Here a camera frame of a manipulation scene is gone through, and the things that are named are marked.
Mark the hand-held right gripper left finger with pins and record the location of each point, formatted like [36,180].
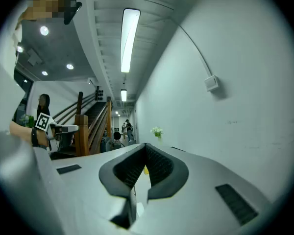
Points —
[117,180]

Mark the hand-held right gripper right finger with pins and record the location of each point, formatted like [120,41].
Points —
[171,180]

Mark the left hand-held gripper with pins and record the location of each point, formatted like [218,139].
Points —
[42,121]

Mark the person's left forearm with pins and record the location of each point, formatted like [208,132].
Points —
[20,132]

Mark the pale blue flower bouquet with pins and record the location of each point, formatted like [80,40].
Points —
[27,121]

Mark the black wristband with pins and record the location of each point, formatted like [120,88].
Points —
[34,137]

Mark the white vase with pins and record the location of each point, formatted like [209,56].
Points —
[159,139]

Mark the round ceiling downlight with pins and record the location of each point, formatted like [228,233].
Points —
[44,30]
[19,49]
[69,66]
[44,73]

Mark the white flower bouquet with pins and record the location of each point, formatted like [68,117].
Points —
[156,131]

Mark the black round-hole panel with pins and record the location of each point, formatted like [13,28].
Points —
[99,93]

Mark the short ceiling tube light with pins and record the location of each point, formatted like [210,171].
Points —
[123,95]

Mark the long ceiling light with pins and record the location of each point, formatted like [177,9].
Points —
[128,40]

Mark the person's head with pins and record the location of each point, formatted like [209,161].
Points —
[45,1]

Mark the black head-worn camera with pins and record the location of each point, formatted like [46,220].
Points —
[72,6]

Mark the white wall conduit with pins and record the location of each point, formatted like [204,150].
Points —
[196,45]

